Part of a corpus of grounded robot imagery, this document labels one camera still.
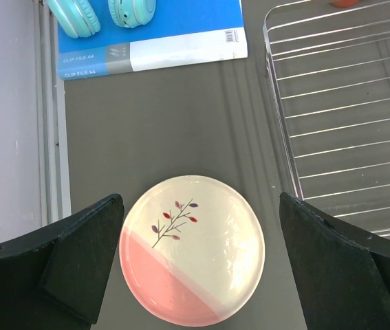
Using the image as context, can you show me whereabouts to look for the teal cat-ear headphones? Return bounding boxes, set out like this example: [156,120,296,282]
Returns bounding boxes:
[46,0,157,39]

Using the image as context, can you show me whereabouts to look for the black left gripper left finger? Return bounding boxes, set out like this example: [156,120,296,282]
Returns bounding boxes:
[0,193,124,329]

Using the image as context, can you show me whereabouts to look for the pink and cream floral plate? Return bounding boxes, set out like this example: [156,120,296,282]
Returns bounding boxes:
[119,175,266,327]

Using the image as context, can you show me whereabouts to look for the steel wire dish rack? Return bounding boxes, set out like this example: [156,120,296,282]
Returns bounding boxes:
[263,1,390,239]

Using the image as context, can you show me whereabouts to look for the orange ceramic mug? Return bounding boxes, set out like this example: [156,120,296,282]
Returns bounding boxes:
[331,0,360,8]

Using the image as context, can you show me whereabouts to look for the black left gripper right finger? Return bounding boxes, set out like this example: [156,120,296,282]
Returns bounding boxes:
[279,192,390,329]

